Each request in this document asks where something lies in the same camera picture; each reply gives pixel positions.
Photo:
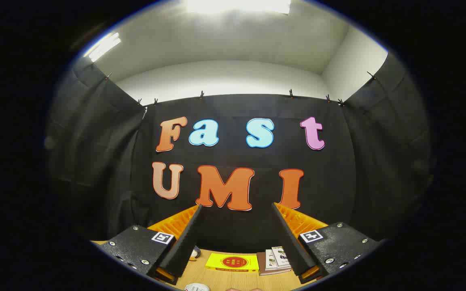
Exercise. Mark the white illustrated book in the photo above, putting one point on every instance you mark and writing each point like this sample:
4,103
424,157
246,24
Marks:
280,254
269,260

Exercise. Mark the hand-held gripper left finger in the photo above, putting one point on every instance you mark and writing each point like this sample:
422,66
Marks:
184,246

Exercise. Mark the white shoe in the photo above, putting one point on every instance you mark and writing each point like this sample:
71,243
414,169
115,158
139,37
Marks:
196,287

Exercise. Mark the ceiling light panel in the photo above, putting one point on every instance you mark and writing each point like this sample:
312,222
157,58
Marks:
102,46

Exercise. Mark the black backdrop cloth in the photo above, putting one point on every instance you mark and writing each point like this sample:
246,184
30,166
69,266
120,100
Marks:
237,230

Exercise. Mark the penguin plush toy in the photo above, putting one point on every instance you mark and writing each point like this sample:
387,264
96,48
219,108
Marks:
195,254

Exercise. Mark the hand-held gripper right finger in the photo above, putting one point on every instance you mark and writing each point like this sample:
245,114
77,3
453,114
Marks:
291,246

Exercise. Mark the yellow book with red circle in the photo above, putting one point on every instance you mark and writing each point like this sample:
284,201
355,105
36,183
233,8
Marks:
233,262

